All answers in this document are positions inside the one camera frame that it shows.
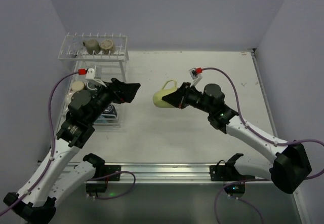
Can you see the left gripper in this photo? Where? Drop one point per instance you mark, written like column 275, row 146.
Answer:
column 114, row 91

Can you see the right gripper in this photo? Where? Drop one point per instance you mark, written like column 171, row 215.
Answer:
column 184, row 96

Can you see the yellow green mug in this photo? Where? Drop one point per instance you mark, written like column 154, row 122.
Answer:
column 158, row 96

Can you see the speckled beige bowl cup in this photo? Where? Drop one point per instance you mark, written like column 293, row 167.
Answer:
column 107, row 47

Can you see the olive green mug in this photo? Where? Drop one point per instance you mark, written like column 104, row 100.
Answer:
column 92, row 46

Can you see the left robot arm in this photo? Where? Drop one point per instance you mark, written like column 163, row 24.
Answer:
column 37, row 200

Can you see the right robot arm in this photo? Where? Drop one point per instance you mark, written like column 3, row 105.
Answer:
column 289, row 163

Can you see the navy patterned cup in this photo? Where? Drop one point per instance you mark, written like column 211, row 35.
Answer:
column 110, row 112

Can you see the dark green mug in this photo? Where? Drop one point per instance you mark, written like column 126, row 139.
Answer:
column 91, row 87

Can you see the light blue mug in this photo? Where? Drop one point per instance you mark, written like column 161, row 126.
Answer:
column 105, row 120

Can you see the cream white cup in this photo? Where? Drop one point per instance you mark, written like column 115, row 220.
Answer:
column 75, row 87

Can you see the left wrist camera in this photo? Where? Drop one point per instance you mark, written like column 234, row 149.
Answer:
column 94, row 76

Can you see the white wire dish rack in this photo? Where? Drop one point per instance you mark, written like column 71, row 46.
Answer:
column 74, row 55

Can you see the aluminium mounting rail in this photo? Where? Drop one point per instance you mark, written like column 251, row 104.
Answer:
column 176, row 173

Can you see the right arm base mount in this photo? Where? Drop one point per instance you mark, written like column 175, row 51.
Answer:
column 225, row 171

